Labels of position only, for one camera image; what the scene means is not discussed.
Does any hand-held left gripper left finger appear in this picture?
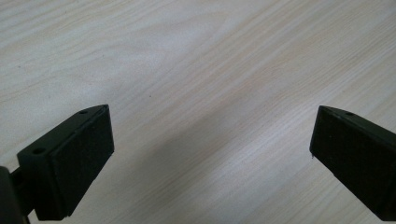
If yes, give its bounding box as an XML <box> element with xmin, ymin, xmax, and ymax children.
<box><xmin>16</xmin><ymin>104</ymin><xmax>115</xmax><ymax>221</ymax></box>

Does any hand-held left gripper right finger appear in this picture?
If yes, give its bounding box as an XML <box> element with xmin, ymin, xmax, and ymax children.
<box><xmin>309</xmin><ymin>105</ymin><xmax>396</xmax><ymax>222</ymax></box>

